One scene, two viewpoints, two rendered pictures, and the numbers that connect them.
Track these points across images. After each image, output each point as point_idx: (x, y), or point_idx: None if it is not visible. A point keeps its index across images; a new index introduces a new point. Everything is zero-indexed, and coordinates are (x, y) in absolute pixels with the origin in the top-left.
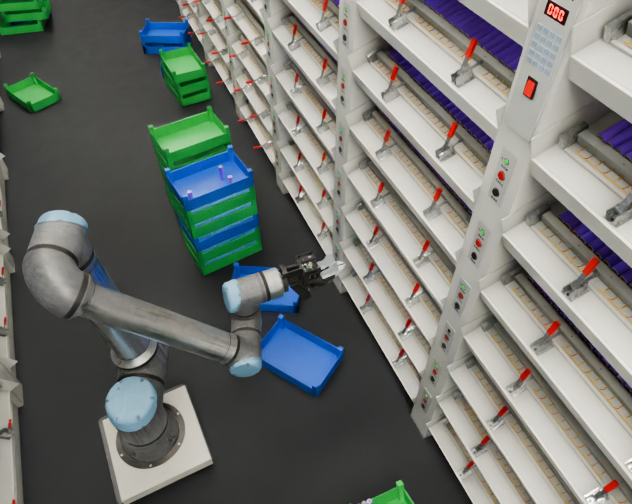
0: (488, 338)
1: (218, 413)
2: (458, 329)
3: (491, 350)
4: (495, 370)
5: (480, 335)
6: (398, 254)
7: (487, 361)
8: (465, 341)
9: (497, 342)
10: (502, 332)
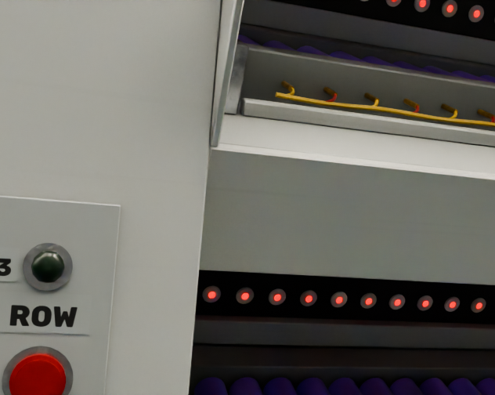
0: (283, 121)
1: None
2: (147, 136)
3: (361, 138)
4: (491, 167)
5: (250, 125)
6: None
7: (431, 161)
8: (222, 210)
9: (331, 102)
10: (301, 55)
